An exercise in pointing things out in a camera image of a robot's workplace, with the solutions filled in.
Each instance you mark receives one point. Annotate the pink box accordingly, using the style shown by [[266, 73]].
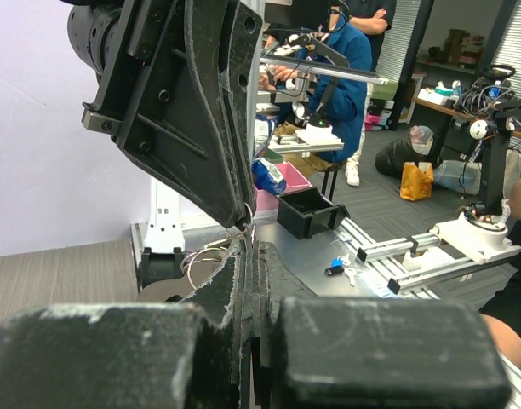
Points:
[[292, 181]]

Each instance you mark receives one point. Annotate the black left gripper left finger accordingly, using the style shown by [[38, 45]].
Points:
[[188, 354]]

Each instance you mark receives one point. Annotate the black plastic bin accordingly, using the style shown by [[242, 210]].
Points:
[[305, 213]]

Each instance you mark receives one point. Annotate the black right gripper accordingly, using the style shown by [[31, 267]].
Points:
[[174, 76]]

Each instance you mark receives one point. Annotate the orange shopping bag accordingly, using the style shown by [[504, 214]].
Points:
[[416, 182]]

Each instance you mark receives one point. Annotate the keys with blue fob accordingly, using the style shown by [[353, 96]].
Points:
[[347, 265]]

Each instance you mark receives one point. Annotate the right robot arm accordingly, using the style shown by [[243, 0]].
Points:
[[162, 221]]

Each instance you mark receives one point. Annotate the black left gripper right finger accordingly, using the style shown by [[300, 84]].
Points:
[[367, 352]]

